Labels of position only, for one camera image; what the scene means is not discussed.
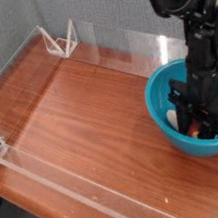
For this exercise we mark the toy mushroom brown cap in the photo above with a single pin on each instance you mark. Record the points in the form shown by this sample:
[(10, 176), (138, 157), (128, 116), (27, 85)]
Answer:
[(175, 119)]

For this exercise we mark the blue plastic bowl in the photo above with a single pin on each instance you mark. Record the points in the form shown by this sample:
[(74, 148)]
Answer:
[(157, 103)]

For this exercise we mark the clear acrylic front barrier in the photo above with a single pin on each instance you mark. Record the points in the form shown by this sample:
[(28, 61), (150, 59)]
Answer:
[(49, 190)]

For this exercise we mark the clear acrylic barrier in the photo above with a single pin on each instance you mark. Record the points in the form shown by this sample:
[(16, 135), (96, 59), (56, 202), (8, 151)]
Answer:
[(128, 51), (49, 190)]

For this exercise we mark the clear acrylic back barrier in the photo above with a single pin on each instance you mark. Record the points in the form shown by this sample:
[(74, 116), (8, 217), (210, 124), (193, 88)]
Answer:
[(128, 51)]

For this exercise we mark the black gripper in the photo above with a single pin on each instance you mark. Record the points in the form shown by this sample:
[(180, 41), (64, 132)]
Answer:
[(197, 98)]

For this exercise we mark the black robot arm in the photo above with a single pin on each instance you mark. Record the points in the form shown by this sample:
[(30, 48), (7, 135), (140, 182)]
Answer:
[(200, 20)]

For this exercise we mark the clear acrylic corner bracket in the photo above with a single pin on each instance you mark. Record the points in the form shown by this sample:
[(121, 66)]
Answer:
[(60, 46)]

